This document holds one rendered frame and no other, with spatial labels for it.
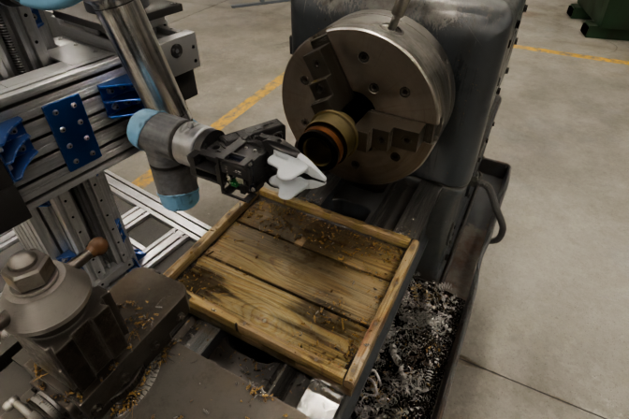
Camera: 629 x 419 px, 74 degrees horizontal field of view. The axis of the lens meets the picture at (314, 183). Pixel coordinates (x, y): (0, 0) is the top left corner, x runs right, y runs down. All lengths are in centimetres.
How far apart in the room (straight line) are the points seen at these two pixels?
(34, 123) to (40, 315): 71
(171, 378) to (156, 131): 38
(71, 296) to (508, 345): 162
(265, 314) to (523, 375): 126
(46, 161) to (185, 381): 73
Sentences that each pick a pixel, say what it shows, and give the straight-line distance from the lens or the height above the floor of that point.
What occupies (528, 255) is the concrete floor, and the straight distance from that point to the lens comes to 221.
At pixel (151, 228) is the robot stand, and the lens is 193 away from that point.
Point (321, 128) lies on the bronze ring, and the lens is 67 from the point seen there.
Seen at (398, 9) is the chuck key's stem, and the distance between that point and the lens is 74.
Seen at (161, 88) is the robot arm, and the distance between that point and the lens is 85.
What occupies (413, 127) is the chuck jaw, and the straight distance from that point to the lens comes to 73.
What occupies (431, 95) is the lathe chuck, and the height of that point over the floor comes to 115.
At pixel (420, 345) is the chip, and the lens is 103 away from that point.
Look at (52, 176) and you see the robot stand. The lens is 118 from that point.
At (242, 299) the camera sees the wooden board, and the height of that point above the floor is 88.
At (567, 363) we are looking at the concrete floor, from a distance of 190.
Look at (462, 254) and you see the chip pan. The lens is 132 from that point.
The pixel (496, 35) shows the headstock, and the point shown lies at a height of 121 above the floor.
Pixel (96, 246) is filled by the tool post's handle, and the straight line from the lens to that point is 49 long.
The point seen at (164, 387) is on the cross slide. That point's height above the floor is 97.
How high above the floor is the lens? 146
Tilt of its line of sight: 38 degrees down
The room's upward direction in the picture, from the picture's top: straight up
